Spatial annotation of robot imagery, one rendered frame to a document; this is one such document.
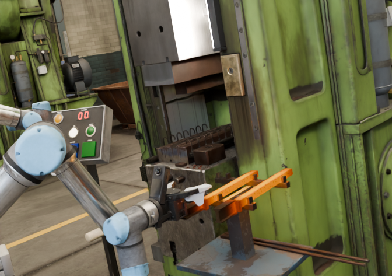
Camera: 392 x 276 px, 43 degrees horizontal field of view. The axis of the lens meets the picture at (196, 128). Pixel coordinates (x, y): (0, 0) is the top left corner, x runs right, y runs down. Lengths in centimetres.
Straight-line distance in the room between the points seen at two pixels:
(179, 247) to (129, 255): 96
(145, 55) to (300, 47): 68
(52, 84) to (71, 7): 434
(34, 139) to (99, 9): 1035
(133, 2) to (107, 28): 934
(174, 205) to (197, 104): 119
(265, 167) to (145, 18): 81
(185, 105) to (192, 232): 67
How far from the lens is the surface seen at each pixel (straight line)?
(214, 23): 207
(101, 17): 1156
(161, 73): 218
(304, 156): 225
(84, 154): 248
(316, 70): 230
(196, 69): 223
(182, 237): 229
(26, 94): 687
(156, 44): 218
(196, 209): 160
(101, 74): 1139
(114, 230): 135
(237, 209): 155
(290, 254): 181
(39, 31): 724
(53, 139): 127
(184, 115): 253
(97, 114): 252
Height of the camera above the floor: 144
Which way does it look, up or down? 10 degrees down
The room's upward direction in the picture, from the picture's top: 10 degrees counter-clockwise
